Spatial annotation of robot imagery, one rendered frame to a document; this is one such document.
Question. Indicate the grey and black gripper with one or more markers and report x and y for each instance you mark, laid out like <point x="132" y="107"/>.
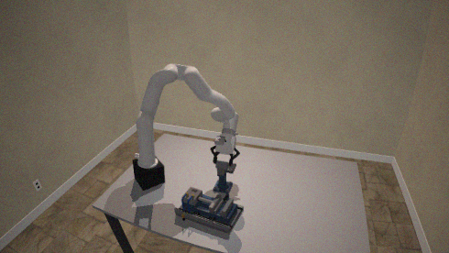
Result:
<point x="228" y="147"/>

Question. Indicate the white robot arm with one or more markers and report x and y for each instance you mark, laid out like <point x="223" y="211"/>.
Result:
<point x="224" y="112"/>

